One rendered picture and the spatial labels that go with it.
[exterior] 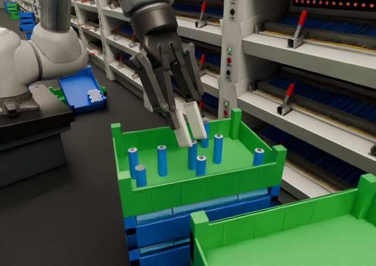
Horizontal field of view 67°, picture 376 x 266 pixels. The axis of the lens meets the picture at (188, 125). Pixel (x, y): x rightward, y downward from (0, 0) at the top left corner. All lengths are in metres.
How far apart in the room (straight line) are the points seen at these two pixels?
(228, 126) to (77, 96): 1.26
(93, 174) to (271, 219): 0.84
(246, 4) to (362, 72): 0.39
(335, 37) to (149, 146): 0.53
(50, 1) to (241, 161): 0.83
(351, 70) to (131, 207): 0.54
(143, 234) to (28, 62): 0.81
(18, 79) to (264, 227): 0.96
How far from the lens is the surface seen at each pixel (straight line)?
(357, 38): 0.78
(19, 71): 1.15
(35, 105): 1.18
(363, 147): 0.77
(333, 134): 0.80
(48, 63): 1.18
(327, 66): 0.75
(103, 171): 1.18
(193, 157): 0.57
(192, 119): 0.51
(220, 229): 0.42
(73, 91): 1.84
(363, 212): 0.55
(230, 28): 0.96
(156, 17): 0.47
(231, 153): 0.65
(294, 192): 0.93
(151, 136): 0.65
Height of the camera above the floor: 0.67
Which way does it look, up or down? 27 degrees down
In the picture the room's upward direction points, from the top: straight up
